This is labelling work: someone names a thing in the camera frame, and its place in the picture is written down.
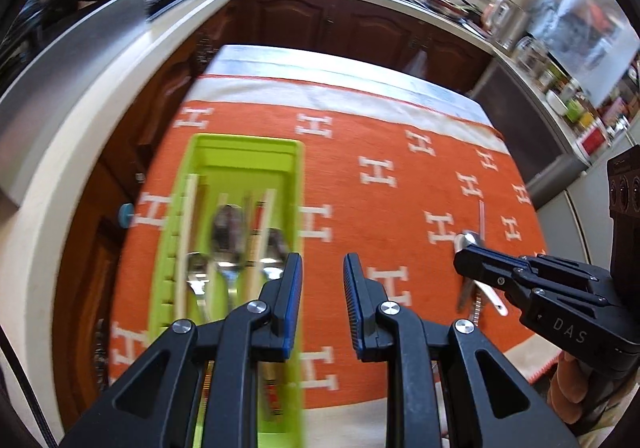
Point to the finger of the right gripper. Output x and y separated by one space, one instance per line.
508 274

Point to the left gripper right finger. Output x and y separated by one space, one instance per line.
446 385

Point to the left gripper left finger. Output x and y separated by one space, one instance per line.
190 372

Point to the twisted steel fork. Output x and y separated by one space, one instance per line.
477 308

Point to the white ceramic soup spoon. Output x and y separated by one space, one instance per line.
490 296

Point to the bamboo chopstick red tip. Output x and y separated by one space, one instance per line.
257 246

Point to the wooden handled steel spoon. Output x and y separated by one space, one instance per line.
274 259

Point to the large steel tablespoon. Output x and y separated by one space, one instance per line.
228 248

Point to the cream chopstick red striped end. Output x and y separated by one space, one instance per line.
185 231

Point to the steel drinking straw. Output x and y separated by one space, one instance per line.
481 221

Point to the small steel teaspoon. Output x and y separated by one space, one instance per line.
197 278

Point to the person right hand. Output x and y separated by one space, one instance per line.
568 389

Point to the steel dishwasher front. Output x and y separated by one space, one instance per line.
542 147

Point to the orange H-pattern blanket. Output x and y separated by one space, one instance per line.
391 180

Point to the green plastic utensil tray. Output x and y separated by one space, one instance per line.
233 170

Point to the steel electric kettle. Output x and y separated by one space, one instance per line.
506 23

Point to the steel stove splash guard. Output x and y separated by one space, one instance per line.
37 102

